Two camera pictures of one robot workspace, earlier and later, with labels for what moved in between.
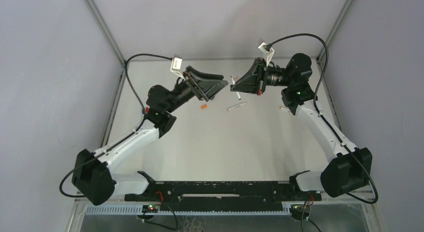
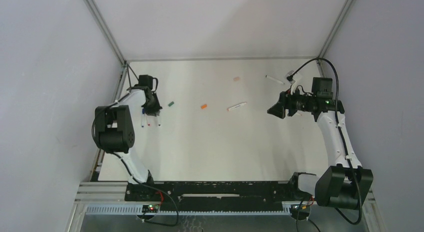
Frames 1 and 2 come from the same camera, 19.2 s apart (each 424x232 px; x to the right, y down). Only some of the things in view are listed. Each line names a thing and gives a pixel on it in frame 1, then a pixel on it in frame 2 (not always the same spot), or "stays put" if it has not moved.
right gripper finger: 249,82 to 278,109
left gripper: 194,84 to 151,109
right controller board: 298,212 stays put
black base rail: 222,196 stays put
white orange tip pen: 229,108 stays put
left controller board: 150,208 stays put
